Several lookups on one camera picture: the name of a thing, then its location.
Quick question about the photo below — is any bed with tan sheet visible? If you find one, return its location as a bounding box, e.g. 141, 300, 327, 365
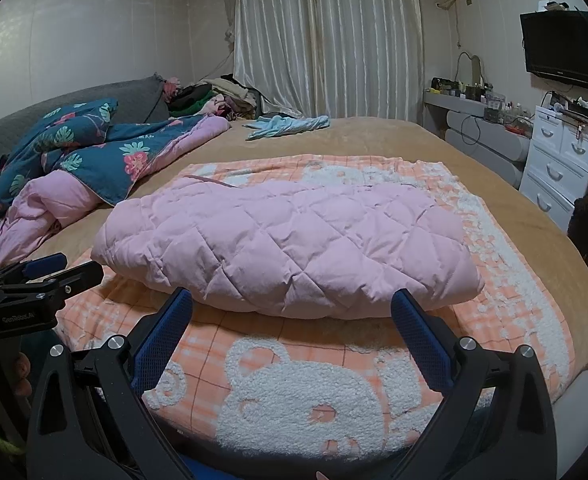
24, 116, 588, 411

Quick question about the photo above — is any white drawer cabinet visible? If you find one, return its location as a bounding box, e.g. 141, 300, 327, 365
519, 105, 588, 233

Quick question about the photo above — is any pink quilted jacket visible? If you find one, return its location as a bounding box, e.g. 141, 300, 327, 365
91, 175, 486, 320

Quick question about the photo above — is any person's left hand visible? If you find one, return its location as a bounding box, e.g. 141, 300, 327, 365
12, 351, 33, 397

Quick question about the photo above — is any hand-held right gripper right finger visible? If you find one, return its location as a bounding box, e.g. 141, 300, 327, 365
390, 288, 557, 480

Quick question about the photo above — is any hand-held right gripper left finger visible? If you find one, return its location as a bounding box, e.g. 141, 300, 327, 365
26, 287, 195, 480

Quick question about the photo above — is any black electronic device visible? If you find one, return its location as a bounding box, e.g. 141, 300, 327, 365
548, 91, 588, 133

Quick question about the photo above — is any black wall television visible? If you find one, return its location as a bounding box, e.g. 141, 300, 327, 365
520, 10, 588, 90

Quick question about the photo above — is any orange checked bear blanket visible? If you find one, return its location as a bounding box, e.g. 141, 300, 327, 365
56, 154, 575, 463

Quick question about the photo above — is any white curtain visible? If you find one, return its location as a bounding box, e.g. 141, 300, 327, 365
226, 0, 425, 123

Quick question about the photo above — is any small tabletop mirror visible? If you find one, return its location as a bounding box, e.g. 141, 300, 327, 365
455, 51, 484, 87

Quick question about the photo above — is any grey dressing table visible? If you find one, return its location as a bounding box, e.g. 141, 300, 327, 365
423, 89, 532, 191

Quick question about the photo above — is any grey padded headboard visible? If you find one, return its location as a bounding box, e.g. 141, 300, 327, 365
0, 76, 169, 176

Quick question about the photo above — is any blue floral quilt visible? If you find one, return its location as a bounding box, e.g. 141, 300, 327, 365
0, 99, 231, 271

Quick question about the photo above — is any clutter of bottles and jars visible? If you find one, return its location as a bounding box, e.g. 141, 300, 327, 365
431, 76, 535, 136

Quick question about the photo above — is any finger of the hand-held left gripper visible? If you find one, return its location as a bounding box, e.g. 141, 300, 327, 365
0, 260, 104, 311
0, 254, 68, 281

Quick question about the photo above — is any light blue garment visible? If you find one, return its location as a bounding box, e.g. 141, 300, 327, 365
245, 115, 331, 141

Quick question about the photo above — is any pile of clothes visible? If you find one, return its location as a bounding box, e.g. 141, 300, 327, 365
164, 75, 262, 122

